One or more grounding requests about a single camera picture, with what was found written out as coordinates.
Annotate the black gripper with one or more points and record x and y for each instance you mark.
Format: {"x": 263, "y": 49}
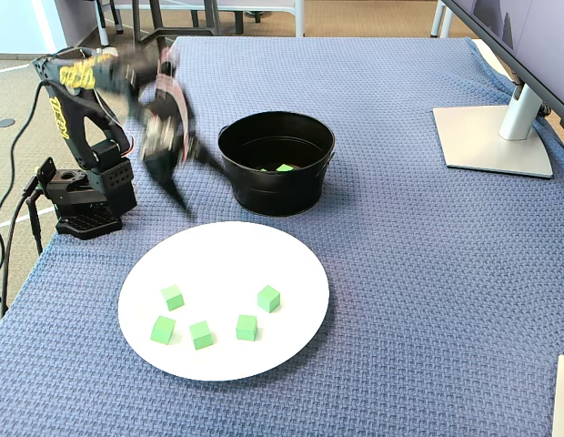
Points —
{"x": 157, "y": 152}

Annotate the white round plate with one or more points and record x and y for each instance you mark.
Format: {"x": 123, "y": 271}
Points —
{"x": 227, "y": 264}

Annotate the black metal bucket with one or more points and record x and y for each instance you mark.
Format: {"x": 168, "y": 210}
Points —
{"x": 273, "y": 191}

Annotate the light grey chair leg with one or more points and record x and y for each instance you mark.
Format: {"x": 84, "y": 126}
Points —
{"x": 101, "y": 20}

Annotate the white table leg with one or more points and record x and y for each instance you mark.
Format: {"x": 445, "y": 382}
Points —
{"x": 299, "y": 18}

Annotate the dark round floor outlet cover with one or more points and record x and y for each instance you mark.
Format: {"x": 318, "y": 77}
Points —
{"x": 4, "y": 122}

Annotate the blue woven cloth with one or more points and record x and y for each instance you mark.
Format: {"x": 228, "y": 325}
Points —
{"x": 400, "y": 273}

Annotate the grey table leg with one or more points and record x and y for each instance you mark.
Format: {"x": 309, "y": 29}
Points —
{"x": 438, "y": 18}

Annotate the silver monitor stand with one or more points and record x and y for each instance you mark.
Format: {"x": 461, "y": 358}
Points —
{"x": 491, "y": 145}

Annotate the computer monitor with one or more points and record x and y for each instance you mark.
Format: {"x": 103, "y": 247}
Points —
{"x": 536, "y": 45}

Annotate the black table leg frame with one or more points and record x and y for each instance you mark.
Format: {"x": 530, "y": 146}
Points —
{"x": 136, "y": 18}

